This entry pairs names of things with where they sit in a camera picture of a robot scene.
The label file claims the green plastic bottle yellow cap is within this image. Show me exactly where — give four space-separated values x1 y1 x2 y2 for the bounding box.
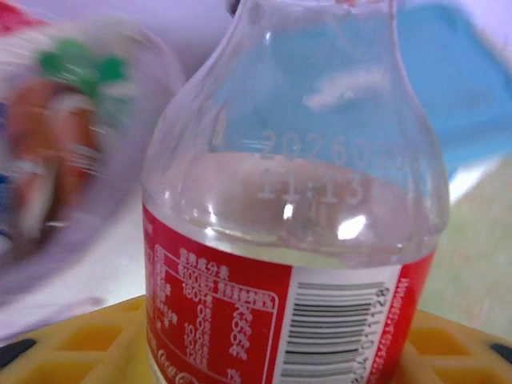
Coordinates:
38 38 135 133

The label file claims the white storage box blue lid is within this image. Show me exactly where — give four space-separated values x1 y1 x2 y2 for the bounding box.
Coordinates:
391 2 512 191

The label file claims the round white plastic bin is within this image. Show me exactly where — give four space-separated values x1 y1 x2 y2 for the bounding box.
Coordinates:
0 15 189 347

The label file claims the brown swirl-label bottle white cap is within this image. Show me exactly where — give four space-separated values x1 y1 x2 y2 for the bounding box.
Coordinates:
7 75 105 245

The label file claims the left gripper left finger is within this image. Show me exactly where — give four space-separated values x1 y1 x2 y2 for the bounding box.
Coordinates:
0 296 151 384

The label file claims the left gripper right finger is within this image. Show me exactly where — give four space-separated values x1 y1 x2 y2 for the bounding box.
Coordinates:
399 310 512 384

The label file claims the clear bottle red cola label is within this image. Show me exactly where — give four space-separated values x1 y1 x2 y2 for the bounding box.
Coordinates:
140 0 451 384

